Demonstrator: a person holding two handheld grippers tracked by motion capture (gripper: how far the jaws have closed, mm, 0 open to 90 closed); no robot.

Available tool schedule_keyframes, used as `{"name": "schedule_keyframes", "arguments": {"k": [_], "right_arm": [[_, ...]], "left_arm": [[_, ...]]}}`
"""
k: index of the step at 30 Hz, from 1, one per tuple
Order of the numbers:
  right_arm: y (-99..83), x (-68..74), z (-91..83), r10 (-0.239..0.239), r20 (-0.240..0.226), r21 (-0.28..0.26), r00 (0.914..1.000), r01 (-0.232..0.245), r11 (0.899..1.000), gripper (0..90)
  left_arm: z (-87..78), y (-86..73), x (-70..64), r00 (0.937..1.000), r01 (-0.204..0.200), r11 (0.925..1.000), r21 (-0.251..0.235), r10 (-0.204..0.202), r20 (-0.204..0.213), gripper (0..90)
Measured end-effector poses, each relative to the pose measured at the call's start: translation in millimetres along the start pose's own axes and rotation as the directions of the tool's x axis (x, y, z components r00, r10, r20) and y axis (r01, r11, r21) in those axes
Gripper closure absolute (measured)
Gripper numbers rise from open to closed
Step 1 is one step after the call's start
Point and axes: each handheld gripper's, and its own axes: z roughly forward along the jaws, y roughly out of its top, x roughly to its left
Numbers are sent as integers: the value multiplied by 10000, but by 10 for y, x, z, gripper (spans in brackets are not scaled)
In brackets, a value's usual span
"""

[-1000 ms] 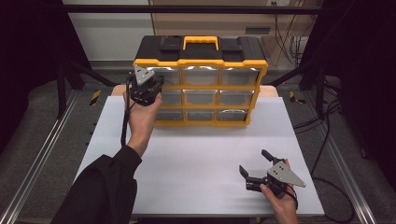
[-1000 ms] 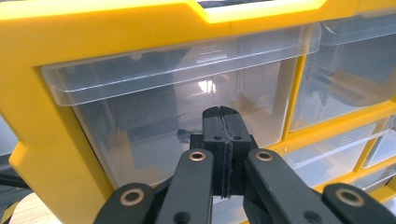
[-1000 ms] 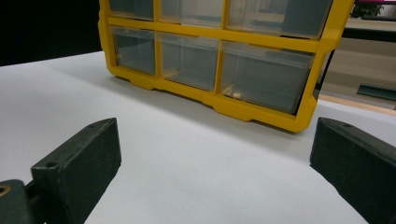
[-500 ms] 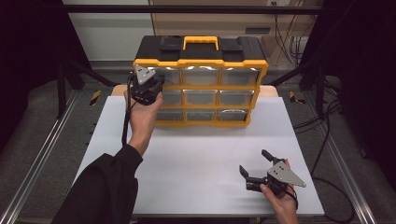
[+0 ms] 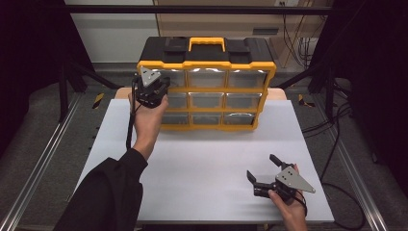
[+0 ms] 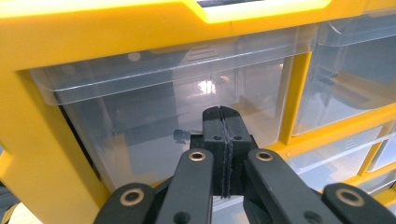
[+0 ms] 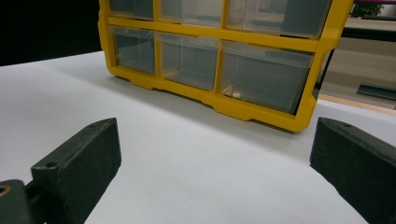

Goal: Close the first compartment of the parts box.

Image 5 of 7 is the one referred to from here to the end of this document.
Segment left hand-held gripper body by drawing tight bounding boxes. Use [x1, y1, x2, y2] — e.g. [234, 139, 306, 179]
[134, 65, 171, 109]

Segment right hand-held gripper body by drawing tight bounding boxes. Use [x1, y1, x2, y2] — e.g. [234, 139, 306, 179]
[253, 164, 317, 206]

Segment transparent pull-out drawer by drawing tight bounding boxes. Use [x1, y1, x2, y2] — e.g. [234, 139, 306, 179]
[160, 68, 187, 89]

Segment yellow black organizer cabinet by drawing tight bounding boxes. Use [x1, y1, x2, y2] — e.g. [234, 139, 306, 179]
[137, 36, 277, 132]

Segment person's left hand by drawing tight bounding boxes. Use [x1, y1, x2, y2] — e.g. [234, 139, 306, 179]
[128, 92, 170, 162]

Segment person's right hand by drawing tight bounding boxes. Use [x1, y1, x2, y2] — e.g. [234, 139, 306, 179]
[268, 189, 309, 231]

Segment wooden table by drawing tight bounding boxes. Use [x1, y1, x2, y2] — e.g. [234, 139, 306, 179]
[115, 86, 288, 101]

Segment yellow black hazard tape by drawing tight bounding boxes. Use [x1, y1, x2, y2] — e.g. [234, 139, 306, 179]
[91, 91, 106, 110]
[297, 93, 317, 109]

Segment grid of clear plastic bins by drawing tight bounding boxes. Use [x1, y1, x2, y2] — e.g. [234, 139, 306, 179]
[160, 67, 268, 127]

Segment black metal stand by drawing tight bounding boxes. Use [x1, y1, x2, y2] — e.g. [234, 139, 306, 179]
[57, 59, 123, 123]
[275, 59, 338, 123]

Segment black horizontal bar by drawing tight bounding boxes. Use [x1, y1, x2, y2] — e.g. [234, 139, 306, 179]
[64, 4, 335, 15]

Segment light wooden cabinet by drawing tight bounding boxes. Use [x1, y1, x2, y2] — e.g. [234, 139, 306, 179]
[153, 0, 336, 69]

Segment black curtain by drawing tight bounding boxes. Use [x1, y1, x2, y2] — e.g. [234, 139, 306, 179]
[309, 0, 408, 193]
[0, 0, 97, 155]

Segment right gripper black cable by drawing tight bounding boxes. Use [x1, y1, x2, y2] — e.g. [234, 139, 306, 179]
[295, 191, 309, 218]

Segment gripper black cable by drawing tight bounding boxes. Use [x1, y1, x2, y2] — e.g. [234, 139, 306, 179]
[125, 73, 140, 151]
[295, 191, 309, 218]

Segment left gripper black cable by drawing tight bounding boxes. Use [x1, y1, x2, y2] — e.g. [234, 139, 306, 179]
[125, 73, 140, 151]

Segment short black floor cables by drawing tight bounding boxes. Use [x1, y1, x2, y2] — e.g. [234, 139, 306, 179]
[301, 105, 352, 139]

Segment aluminium floor rail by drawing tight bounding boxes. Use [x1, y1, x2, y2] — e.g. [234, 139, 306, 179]
[0, 92, 82, 231]
[311, 92, 390, 231]

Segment long looping black floor cable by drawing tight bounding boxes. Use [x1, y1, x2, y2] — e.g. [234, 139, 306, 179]
[319, 102, 367, 231]

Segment bundle of hanging cables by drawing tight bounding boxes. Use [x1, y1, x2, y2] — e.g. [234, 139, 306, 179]
[281, 13, 319, 69]

